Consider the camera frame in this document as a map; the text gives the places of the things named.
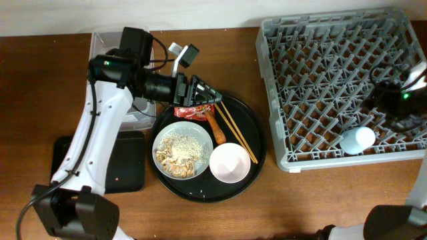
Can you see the orange carrot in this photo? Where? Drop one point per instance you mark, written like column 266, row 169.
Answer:
column 217, row 132

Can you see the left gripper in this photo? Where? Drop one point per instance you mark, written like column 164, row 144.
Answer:
column 185, row 92

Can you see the black rectangular tray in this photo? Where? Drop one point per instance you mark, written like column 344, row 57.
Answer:
column 113, row 163

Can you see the grey dishwasher rack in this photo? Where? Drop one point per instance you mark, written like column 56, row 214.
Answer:
column 316, row 68

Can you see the red snack wrapper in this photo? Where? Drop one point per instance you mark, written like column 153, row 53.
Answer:
column 194, row 113

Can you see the round black tray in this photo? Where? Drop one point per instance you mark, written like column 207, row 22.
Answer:
column 205, row 188

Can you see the clear plastic storage bin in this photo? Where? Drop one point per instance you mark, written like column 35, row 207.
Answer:
column 138, row 119

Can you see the blue plastic cup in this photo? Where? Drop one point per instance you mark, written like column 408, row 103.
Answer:
column 357, row 140

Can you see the wooden chopstick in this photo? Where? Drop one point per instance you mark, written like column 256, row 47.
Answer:
column 233, row 132
column 238, row 130

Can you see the grey plate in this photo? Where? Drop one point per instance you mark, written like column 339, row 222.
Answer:
column 185, row 128

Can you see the rice and nut scraps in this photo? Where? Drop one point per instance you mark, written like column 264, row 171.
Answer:
column 181, row 156

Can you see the white small bowl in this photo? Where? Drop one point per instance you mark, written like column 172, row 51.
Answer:
column 229, row 163

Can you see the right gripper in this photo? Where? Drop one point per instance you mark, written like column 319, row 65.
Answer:
column 381, row 95

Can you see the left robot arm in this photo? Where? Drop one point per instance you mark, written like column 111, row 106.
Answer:
column 73, row 205

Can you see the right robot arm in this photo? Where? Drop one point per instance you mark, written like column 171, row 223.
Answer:
column 405, row 109

